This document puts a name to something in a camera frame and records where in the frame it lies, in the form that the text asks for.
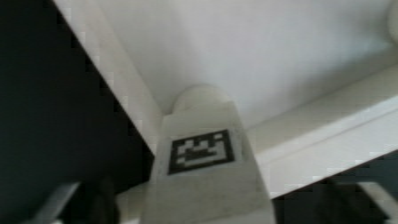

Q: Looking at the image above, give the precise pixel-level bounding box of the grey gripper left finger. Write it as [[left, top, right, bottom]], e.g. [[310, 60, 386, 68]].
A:
[[26, 178, 120, 224]]

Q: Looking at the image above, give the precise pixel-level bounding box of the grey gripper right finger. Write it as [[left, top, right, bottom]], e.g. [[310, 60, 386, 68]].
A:
[[322, 181, 398, 224]]

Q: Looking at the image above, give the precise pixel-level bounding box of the white table leg with tag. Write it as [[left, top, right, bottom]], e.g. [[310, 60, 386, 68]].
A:
[[141, 85, 276, 224]]

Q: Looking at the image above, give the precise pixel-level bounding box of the white square table top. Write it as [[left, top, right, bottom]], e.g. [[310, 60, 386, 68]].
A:
[[54, 0, 398, 158]]

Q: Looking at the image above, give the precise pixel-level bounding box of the white front fence bar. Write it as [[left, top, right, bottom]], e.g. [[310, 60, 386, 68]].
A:
[[260, 109, 398, 201]]

